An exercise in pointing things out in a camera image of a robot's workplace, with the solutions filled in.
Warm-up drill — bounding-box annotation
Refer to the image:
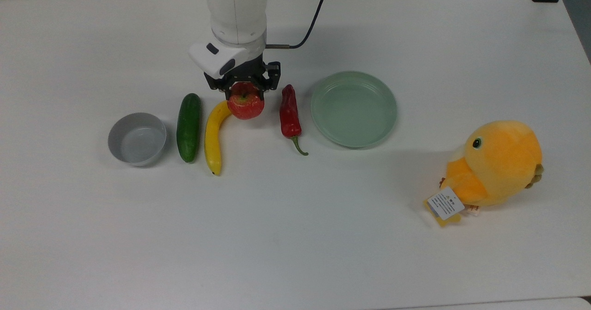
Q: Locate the orange plush toy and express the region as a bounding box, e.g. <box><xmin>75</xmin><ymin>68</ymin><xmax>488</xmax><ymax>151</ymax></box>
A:
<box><xmin>438</xmin><ymin>120</ymin><xmax>545</xmax><ymax>216</ymax></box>

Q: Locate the white paper toy tag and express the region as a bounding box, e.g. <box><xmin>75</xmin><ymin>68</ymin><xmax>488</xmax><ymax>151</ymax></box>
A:
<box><xmin>423</xmin><ymin>186</ymin><xmax>466</xmax><ymax>228</ymax></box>

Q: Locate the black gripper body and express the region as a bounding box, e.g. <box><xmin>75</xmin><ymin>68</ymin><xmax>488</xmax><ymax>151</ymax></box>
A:
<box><xmin>204</xmin><ymin>55</ymin><xmax>281</xmax><ymax>92</ymax></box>

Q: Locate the grey metal bowl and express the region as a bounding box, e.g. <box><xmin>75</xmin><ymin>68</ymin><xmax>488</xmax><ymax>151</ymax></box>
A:
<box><xmin>108</xmin><ymin>112</ymin><xmax>168</xmax><ymax>167</ymax></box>

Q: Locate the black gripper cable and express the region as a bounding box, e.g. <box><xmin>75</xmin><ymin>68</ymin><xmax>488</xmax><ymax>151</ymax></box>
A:
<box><xmin>265</xmin><ymin>0</ymin><xmax>327</xmax><ymax>50</ymax></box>

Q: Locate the red chili pepper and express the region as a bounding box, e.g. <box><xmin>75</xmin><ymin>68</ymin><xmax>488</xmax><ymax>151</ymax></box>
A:
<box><xmin>279</xmin><ymin>84</ymin><xmax>309</xmax><ymax>157</ymax></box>

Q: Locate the red apple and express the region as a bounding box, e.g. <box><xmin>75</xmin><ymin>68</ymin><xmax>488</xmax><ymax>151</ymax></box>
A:
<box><xmin>227</xmin><ymin>82</ymin><xmax>265</xmax><ymax>121</ymax></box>

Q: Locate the yellow banana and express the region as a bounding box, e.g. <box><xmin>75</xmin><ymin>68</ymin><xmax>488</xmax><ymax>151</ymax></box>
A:
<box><xmin>204</xmin><ymin>100</ymin><xmax>233</xmax><ymax>177</ymax></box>

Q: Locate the pale green plate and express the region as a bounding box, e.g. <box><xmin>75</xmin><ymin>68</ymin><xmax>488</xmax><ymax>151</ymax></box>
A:
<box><xmin>310</xmin><ymin>70</ymin><xmax>398</xmax><ymax>149</ymax></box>

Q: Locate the green cucumber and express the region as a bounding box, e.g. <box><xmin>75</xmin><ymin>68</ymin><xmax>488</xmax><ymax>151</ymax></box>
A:
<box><xmin>176</xmin><ymin>92</ymin><xmax>203</xmax><ymax>164</ymax></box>

